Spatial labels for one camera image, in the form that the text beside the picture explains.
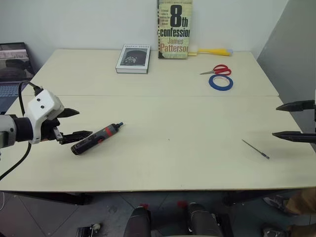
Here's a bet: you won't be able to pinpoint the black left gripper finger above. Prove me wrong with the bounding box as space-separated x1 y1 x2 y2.
60 130 93 145
61 107 80 119

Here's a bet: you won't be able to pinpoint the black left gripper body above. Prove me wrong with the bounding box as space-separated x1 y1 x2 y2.
39 108 71 144

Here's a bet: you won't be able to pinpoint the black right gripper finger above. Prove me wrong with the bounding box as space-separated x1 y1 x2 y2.
276 99 316 113
272 131 316 144

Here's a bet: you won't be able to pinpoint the grey red electric screwdriver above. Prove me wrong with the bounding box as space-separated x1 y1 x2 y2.
71 121 124 156

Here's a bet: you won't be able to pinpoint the thin metal screwdriver bit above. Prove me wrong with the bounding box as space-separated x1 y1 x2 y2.
241 139 271 159

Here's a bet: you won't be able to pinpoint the tan trouser leg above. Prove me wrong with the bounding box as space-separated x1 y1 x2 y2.
285 188 316 237

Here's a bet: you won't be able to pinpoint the grey sneaker shoe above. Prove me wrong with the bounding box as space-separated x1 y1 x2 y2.
262 194 290 213
261 223 290 237

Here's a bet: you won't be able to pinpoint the open laptop computer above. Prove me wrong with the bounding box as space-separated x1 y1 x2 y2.
0 42 36 115

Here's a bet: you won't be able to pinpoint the grey book with portrait cover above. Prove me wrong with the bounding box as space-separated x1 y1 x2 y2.
115 43 152 75

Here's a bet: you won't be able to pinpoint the blue tape roll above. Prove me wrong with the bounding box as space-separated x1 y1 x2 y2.
208 75 235 92

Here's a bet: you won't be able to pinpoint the black caster wheel base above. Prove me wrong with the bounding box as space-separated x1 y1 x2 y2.
76 223 102 237

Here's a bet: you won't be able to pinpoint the dark rounded shape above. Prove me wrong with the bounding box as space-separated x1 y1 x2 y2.
122 204 152 237
185 202 224 237

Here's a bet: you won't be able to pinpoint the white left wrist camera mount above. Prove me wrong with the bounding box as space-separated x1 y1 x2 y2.
27 89 65 145

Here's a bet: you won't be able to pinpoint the red handled scissors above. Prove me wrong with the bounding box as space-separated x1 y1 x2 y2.
199 64 232 76

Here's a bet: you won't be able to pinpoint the yellow handled sponge brush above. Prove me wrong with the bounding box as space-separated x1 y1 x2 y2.
187 44 234 57

